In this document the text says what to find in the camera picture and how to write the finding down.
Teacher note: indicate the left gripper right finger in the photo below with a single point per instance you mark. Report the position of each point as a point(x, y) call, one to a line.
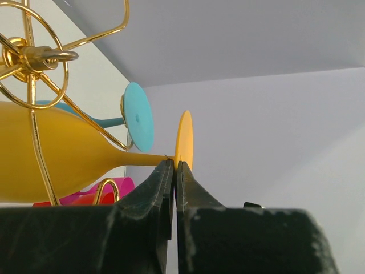
point(213, 238)

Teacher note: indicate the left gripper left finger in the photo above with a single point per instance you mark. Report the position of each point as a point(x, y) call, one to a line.
point(129, 236)

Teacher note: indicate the red wine glass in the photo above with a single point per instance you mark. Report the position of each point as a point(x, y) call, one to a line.
point(88, 199)

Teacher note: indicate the orange wine glass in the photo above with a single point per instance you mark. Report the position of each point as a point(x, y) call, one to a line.
point(75, 153)

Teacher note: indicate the blue wine glass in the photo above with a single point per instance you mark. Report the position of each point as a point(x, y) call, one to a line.
point(136, 116)

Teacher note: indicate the gold wire glass rack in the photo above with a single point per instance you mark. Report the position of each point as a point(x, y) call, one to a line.
point(95, 83)

